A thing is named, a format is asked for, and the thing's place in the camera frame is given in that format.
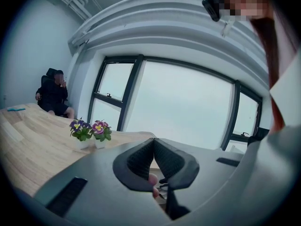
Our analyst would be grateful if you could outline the pink flowers in white pot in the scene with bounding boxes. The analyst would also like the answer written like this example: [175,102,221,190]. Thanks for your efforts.
[90,119,113,149]

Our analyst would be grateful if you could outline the black framed window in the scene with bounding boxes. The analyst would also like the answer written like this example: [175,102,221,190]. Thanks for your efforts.
[220,79,263,152]
[90,54,144,132]

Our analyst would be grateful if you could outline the white ceiling pipes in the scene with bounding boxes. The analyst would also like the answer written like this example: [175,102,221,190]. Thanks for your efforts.
[44,0,104,21]

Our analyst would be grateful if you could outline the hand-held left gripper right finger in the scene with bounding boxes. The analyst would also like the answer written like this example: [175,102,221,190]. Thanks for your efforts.
[153,137,200,190]

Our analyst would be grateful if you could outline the black head-worn camera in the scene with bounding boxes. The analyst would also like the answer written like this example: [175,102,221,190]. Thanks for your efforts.
[201,0,223,23]

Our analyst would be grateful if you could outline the person's light shirt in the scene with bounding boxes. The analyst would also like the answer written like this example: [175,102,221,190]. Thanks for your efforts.
[269,52,301,137]

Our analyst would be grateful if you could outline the person's face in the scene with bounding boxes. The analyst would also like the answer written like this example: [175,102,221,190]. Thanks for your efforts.
[220,0,270,23]

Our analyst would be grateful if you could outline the purple flowers in white pot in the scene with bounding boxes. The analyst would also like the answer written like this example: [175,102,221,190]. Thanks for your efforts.
[69,117,93,150]

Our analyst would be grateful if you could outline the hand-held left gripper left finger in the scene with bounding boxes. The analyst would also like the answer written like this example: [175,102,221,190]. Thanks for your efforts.
[112,137,155,193]

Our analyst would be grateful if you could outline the black office chair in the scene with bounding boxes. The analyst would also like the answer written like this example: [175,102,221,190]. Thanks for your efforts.
[37,67,69,104]

